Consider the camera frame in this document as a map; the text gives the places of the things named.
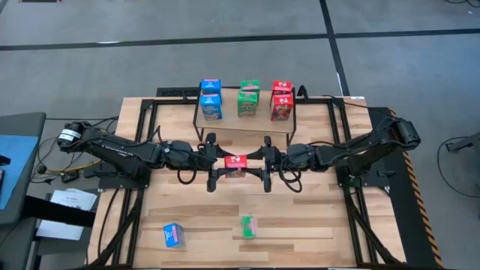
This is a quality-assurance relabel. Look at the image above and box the wooden shelf with black frame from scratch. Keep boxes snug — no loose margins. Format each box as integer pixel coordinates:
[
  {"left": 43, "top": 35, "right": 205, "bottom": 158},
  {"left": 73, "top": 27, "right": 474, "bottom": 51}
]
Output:
[{"left": 192, "top": 86, "right": 298, "bottom": 148}]

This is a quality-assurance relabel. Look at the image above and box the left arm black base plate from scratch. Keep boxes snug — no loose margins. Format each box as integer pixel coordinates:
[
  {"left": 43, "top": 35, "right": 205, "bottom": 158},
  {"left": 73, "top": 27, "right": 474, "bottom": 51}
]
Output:
[{"left": 97, "top": 159, "right": 153, "bottom": 190}]

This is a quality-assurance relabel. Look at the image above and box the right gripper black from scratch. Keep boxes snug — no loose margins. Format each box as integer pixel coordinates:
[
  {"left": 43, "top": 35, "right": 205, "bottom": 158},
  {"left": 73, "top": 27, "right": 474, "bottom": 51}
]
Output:
[{"left": 239, "top": 143, "right": 317, "bottom": 194}]

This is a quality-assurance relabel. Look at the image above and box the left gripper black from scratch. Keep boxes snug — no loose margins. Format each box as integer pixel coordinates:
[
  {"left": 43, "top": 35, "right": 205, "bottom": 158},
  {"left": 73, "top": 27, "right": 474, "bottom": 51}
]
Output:
[{"left": 175, "top": 141, "right": 239, "bottom": 194}]

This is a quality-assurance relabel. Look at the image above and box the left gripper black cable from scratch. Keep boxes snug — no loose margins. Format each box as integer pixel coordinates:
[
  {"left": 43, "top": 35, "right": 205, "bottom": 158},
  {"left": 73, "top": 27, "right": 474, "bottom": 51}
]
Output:
[{"left": 176, "top": 166, "right": 199, "bottom": 186}]

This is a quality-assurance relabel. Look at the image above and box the black panel with hazard stripe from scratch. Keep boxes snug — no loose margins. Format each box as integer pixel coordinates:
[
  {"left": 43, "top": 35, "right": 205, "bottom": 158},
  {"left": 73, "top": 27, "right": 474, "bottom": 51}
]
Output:
[{"left": 367, "top": 106, "right": 443, "bottom": 269}]

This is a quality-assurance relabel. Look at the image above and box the black bar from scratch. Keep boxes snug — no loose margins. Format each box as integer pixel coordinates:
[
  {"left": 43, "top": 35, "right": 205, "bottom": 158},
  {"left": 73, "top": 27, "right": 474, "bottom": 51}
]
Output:
[{"left": 21, "top": 194, "right": 98, "bottom": 228}]

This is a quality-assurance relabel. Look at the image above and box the grey desk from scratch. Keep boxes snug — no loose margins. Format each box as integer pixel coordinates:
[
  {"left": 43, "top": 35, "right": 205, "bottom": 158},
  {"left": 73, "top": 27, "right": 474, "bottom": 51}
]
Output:
[{"left": 0, "top": 111, "right": 47, "bottom": 226}]

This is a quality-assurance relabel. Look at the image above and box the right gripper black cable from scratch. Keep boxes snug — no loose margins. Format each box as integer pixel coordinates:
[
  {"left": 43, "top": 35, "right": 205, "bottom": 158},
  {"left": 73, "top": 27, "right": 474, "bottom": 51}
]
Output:
[{"left": 278, "top": 164, "right": 303, "bottom": 194}]

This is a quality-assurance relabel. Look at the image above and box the red Froot Loops cereal box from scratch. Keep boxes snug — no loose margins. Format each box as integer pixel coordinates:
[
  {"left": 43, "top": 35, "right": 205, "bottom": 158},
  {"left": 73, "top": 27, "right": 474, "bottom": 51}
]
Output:
[
  {"left": 269, "top": 93, "right": 295, "bottom": 122},
  {"left": 223, "top": 154, "right": 249, "bottom": 179},
  {"left": 271, "top": 79, "right": 293, "bottom": 95}
]

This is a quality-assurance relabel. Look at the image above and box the blue mat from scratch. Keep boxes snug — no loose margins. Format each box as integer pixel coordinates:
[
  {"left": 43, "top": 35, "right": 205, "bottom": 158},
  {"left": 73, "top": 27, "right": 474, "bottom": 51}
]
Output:
[{"left": 0, "top": 134, "right": 40, "bottom": 210}]

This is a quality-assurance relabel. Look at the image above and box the black aluminium table frame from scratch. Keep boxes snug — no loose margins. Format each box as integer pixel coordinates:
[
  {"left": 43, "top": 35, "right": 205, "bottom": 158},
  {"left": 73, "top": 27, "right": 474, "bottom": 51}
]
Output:
[{"left": 86, "top": 95, "right": 407, "bottom": 269}]

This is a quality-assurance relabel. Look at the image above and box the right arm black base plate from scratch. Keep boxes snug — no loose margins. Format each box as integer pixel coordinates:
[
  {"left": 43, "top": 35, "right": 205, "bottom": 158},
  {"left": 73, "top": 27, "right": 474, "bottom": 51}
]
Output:
[{"left": 334, "top": 157, "right": 391, "bottom": 188}]

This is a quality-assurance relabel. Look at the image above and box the green Apple Jacks cereal box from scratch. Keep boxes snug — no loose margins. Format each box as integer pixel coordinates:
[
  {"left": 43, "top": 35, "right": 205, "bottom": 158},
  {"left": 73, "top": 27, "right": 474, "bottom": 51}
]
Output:
[
  {"left": 239, "top": 79, "right": 262, "bottom": 93},
  {"left": 236, "top": 91, "right": 260, "bottom": 118},
  {"left": 241, "top": 214, "right": 259, "bottom": 240}
]

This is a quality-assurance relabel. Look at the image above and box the small black controller box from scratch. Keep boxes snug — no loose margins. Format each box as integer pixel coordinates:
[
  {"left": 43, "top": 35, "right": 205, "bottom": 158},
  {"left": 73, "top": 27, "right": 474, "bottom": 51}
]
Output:
[{"left": 61, "top": 170, "right": 80, "bottom": 184}]

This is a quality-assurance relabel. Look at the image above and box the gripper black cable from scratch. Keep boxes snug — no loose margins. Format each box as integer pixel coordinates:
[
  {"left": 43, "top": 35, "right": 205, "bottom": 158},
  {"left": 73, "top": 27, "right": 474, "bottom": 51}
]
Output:
[
  {"left": 278, "top": 164, "right": 303, "bottom": 194},
  {"left": 176, "top": 166, "right": 199, "bottom": 186}
]

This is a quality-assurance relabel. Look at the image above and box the blue Rice Krispies cereal box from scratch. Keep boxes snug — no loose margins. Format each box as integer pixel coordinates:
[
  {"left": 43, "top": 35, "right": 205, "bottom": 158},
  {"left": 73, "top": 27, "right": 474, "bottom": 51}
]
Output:
[
  {"left": 163, "top": 222, "right": 186, "bottom": 249},
  {"left": 199, "top": 92, "right": 224, "bottom": 121},
  {"left": 200, "top": 78, "right": 223, "bottom": 95}
]

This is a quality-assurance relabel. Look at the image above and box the white paper sheet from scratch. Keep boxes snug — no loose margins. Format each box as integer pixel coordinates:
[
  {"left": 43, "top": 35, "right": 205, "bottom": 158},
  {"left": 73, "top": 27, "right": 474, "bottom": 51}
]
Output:
[
  {"left": 35, "top": 219, "right": 84, "bottom": 242},
  {"left": 49, "top": 188, "right": 98, "bottom": 212}
]

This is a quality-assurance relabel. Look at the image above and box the black power strip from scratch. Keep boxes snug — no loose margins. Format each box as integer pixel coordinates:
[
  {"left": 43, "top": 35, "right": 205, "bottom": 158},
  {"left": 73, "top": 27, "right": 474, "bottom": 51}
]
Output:
[{"left": 156, "top": 86, "right": 200, "bottom": 98}]

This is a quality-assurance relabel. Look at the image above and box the grey stand leg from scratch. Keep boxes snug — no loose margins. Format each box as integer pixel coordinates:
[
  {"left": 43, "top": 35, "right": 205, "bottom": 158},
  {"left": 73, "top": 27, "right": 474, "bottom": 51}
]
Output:
[{"left": 445, "top": 130, "right": 480, "bottom": 153}]

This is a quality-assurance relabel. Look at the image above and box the black floor cable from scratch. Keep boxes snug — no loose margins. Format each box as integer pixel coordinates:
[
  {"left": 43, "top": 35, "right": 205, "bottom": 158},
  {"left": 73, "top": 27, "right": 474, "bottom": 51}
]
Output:
[{"left": 436, "top": 136, "right": 480, "bottom": 199}]

